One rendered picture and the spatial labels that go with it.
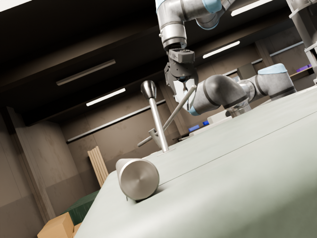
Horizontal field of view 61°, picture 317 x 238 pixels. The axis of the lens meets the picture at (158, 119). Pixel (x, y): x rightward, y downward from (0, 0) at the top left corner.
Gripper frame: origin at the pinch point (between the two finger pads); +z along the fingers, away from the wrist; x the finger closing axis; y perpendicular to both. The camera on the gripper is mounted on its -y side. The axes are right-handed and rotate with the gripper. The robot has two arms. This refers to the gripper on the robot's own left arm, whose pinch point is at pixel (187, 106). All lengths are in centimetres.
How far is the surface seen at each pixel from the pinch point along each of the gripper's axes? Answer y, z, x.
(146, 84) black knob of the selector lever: -21.2, -2.3, 14.0
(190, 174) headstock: -58, 13, 18
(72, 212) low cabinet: 532, 110, 133
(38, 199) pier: 497, 68, 187
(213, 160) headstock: -57, 12, 16
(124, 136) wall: 850, -55, -10
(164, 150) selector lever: -27.6, 11.5, 13.7
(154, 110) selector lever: -23.3, 3.5, 13.5
